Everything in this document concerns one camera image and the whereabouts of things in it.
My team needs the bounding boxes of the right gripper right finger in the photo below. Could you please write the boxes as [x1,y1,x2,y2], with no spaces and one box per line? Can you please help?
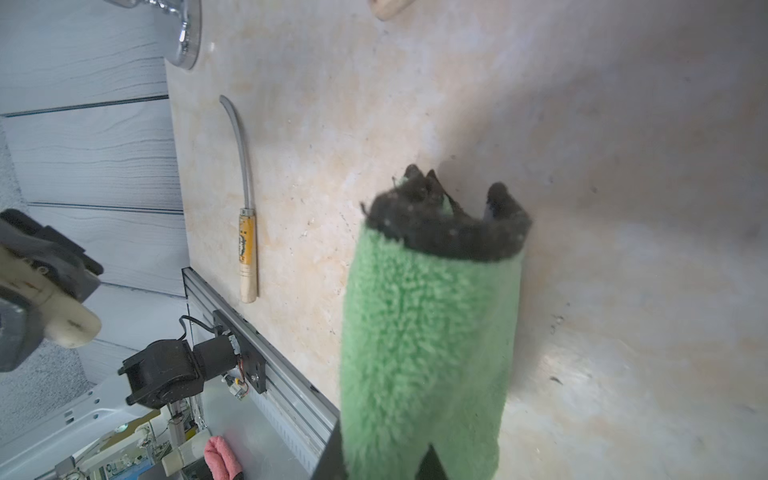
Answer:
[415,444,448,480]

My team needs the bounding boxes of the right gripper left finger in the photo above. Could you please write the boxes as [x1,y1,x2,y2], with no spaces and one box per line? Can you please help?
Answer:
[310,421,348,480]

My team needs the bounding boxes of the green microfiber rag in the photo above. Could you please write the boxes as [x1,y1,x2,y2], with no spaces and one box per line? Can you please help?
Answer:
[340,165,532,479]

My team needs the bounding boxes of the sickle wooden handle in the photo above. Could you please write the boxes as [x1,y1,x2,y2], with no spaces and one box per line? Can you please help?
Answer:
[219,95,258,304]
[368,0,415,21]

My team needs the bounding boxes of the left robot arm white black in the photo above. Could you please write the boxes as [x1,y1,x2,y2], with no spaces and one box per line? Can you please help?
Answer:
[1,336,238,479]

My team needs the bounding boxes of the pink cloth in background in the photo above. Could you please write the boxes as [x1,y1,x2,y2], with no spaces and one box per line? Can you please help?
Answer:
[204,436,244,480]

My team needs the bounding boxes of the silver metal glass rack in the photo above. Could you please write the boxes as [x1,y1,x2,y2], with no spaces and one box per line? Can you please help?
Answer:
[107,0,202,70]

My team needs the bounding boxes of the aluminium rail frame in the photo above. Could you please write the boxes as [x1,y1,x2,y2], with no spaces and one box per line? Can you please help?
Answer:
[182,267,339,479]

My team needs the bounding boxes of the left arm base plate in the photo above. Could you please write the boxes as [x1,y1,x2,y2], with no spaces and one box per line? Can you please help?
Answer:
[213,309,267,395]

